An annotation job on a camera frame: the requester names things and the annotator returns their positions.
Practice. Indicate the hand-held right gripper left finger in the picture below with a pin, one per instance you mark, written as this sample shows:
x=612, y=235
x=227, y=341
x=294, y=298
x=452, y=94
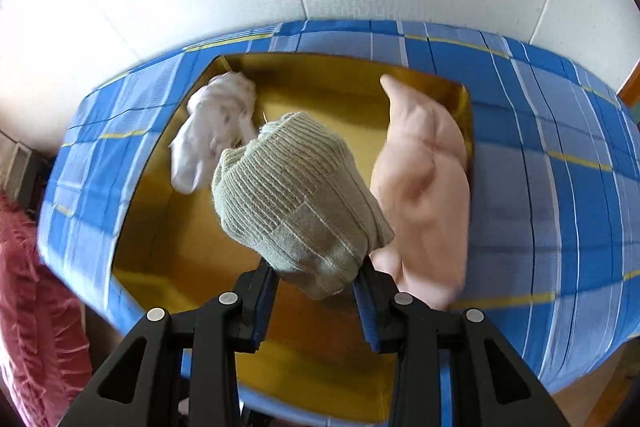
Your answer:
x=260, y=307

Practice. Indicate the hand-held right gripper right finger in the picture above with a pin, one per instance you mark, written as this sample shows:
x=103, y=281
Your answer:
x=365, y=307

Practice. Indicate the red tin box gold inside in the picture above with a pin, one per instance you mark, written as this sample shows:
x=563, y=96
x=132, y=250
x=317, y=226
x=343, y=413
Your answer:
x=170, y=232

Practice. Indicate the pale pink cloth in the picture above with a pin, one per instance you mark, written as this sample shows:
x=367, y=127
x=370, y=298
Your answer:
x=425, y=187

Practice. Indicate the white cloth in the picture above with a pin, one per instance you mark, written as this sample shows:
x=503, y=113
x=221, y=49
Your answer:
x=210, y=122

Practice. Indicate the blue plaid tablecloth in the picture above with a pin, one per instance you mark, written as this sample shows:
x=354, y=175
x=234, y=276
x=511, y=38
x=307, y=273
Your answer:
x=540, y=217

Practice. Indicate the dark pink blanket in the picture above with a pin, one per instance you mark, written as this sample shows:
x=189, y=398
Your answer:
x=30, y=307

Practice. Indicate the white floral shelf unit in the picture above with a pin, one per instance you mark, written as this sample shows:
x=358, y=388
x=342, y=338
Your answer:
x=20, y=167

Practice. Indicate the orange wooden door frame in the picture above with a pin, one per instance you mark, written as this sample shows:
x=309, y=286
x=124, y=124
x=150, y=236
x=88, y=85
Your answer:
x=632, y=102

